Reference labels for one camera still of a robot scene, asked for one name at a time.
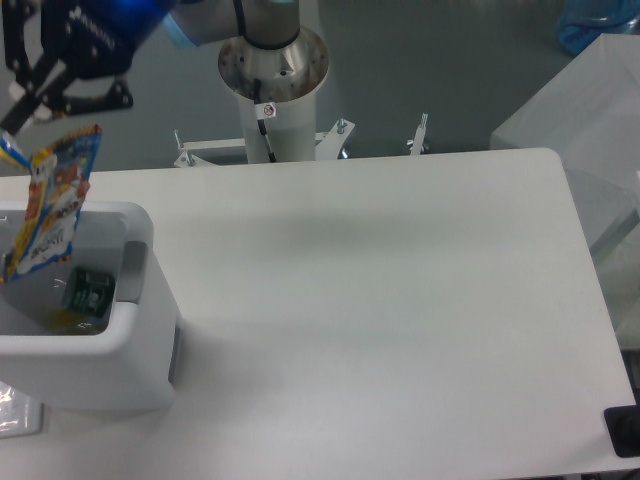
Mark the white trash can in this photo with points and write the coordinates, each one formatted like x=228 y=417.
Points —
x=130 y=365

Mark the yellow wrapper in bin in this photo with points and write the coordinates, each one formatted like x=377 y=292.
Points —
x=65 y=322

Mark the table clamp bolt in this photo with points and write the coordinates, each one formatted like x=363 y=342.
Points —
x=185 y=158
x=418 y=144

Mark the blue snack bag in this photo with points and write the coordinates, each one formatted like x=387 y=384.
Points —
x=59 y=183

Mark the dark green package in bin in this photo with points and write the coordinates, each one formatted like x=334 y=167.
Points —
x=89 y=291

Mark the right table clamp bolt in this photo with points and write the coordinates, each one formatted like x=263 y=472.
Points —
x=418 y=144

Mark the blue water jug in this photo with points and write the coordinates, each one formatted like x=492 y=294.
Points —
x=582 y=22

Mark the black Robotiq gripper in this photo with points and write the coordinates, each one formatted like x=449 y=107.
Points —
x=93 y=39

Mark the left table clamp bolt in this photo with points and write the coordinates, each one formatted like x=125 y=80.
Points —
x=185 y=158

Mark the clear plastic bag at left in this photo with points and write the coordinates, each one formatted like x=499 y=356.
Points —
x=21 y=415

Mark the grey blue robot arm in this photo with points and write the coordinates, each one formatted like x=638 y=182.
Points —
x=267 y=25

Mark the black device at edge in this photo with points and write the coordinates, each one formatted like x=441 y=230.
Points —
x=623 y=426

